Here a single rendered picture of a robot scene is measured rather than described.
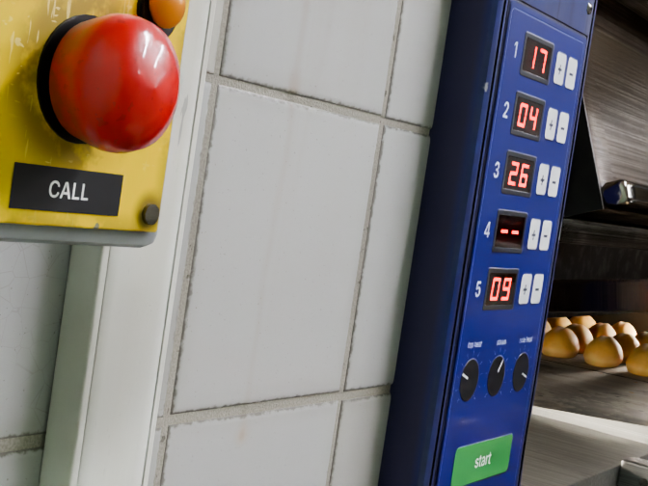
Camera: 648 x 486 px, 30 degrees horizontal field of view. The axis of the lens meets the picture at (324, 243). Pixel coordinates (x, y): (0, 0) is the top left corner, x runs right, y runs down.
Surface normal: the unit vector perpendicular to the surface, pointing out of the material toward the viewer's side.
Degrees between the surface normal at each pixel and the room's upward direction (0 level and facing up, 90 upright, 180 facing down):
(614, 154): 70
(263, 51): 90
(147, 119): 97
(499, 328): 90
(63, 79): 94
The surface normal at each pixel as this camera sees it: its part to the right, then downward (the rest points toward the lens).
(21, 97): 0.84, 0.15
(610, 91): 0.84, -0.19
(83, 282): -0.52, -0.04
